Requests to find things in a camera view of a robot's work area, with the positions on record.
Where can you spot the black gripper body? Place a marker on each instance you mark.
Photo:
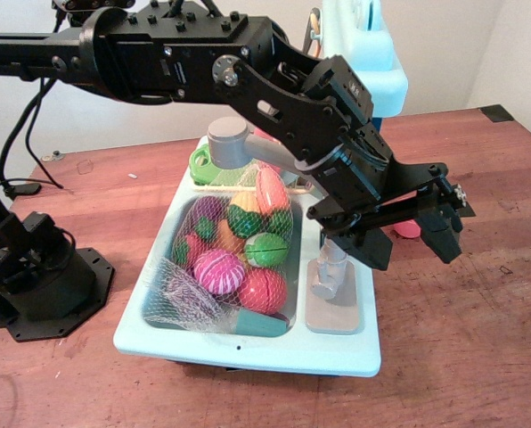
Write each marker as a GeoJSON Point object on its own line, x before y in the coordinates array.
{"type": "Point", "coordinates": [365, 186]}

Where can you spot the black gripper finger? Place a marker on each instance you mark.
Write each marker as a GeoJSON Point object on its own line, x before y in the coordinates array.
{"type": "Point", "coordinates": [441, 206]}
{"type": "Point", "coordinates": [370, 246]}

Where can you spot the grey faucet lever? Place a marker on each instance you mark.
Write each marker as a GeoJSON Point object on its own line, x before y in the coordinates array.
{"type": "Point", "coordinates": [325, 290]}

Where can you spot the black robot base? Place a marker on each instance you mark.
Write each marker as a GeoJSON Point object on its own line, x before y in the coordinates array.
{"type": "Point", "coordinates": [48, 286]}

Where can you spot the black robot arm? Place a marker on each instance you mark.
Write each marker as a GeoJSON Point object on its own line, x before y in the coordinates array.
{"type": "Point", "coordinates": [317, 108]}

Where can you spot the black tape square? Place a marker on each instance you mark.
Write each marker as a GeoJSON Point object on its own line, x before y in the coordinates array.
{"type": "Point", "coordinates": [466, 211]}

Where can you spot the pink toy cup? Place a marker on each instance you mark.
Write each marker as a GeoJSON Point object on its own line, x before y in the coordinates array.
{"type": "Point", "coordinates": [408, 229]}

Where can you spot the grey toy faucet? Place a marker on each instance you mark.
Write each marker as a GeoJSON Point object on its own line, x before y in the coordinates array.
{"type": "Point", "coordinates": [232, 146]}

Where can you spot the light blue toy sink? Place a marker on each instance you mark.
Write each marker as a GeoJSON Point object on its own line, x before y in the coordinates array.
{"type": "Point", "coordinates": [309, 335]}

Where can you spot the black tape corner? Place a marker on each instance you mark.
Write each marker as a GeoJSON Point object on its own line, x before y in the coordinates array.
{"type": "Point", "coordinates": [496, 113]}

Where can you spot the orange toy brush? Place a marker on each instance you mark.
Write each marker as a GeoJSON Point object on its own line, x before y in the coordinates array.
{"type": "Point", "coordinates": [312, 43]}

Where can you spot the blue toy shelf tower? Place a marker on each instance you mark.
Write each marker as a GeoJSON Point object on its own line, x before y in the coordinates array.
{"type": "Point", "coordinates": [357, 31]}

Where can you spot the teal toy cup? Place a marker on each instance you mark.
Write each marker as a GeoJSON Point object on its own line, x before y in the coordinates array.
{"type": "Point", "coordinates": [256, 324]}

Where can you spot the mesh bag of toy food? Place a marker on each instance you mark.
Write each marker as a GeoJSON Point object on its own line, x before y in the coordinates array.
{"type": "Point", "coordinates": [228, 253]}

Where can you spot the green toy pot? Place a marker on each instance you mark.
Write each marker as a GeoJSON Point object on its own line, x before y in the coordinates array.
{"type": "Point", "coordinates": [202, 170]}

